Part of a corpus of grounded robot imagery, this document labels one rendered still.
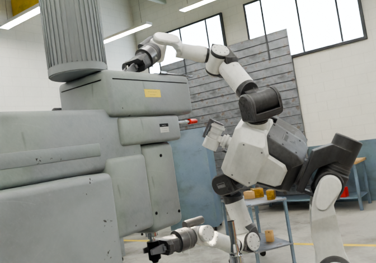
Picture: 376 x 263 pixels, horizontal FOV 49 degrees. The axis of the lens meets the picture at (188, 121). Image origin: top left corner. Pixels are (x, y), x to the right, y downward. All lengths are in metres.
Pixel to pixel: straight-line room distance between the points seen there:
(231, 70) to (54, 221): 0.99
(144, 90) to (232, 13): 8.78
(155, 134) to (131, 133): 0.12
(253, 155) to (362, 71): 7.35
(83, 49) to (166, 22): 9.95
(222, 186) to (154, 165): 0.46
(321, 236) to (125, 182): 0.84
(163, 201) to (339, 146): 0.73
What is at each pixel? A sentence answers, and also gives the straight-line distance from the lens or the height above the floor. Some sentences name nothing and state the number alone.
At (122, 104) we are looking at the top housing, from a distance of 1.40.
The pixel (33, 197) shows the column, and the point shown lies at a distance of 1.04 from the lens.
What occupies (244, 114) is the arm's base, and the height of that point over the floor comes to 1.69.
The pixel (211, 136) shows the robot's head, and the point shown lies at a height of 1.63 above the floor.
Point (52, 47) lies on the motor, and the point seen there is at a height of 1.98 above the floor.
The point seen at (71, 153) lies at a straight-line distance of 1.26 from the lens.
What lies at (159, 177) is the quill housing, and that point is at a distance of 1.54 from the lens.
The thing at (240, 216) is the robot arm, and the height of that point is 1.26.
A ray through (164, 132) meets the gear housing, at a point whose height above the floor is 1.66.
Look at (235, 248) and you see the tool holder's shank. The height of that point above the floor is 1.24.
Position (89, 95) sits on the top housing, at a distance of 1.43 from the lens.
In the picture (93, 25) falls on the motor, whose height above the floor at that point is 2.04.
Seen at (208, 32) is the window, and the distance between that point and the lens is 10.40.
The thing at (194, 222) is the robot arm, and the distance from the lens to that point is 1.76.
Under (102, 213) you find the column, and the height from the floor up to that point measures 1.46.
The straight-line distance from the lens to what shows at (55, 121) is 1.24.
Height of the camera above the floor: 1.60
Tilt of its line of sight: 3 degrees up
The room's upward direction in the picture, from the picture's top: 8 degrees counter-clockwise
